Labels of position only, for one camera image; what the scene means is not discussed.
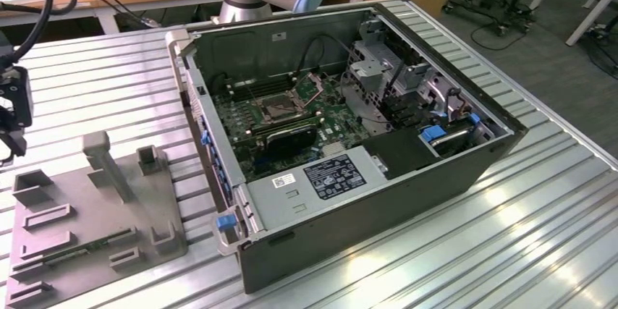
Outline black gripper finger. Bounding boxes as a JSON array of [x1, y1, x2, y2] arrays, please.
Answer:
[[0, 65, 34, 158]]

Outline black RAM slot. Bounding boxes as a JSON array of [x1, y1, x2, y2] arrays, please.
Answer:
[[227, 74, 291, 89], [233, 85, 298, 101], [229, 77, 294, 93], [231, 81, 295, 96]]

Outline CPU socket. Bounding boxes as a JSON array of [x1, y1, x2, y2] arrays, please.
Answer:
[[254, 91, 305, 125]]

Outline grey parts rack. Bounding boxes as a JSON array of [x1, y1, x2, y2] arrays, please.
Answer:
[[7, 130, 191, 308]]

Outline green RAM stick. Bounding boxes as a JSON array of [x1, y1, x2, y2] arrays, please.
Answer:
[[40, 228, 138, 260]]

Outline blue case latch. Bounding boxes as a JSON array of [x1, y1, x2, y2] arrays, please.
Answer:
[[215, 214, 239, 233]]

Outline black graphics card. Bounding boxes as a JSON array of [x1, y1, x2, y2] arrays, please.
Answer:
[[249, 115, 325, 176]]

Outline grey power supply with label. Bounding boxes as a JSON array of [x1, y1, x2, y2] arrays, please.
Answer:
[[239, 145, 390, 234]]

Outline metal socket cover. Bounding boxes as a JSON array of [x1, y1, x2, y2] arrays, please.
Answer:
[[302, 71, 333, 93]]

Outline green motherboard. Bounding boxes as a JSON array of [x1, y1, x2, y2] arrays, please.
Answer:
[[207, 69, 387, 183]]

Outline small silver heatsink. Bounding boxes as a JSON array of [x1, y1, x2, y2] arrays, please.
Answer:
[[319, 141, 347, 155]]

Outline metal drive cage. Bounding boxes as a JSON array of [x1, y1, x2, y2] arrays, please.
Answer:
[[345, 15, 438, 107]]

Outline black plastic shroud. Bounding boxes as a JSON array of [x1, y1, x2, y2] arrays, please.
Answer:
[[361, 128, 444, 180]]

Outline black open PC case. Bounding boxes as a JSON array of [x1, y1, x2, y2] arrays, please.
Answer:
[[163, 0, 529, 295]]

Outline white table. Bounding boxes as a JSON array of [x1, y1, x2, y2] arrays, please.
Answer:
[[564, 0, 618, 46]]

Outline black wire inside case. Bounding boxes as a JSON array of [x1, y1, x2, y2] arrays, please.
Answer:
[[295, 33, 357, 75]]

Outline blue disk carrier handle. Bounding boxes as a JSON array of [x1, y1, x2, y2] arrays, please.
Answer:
[[418, 124, 446, 143]]

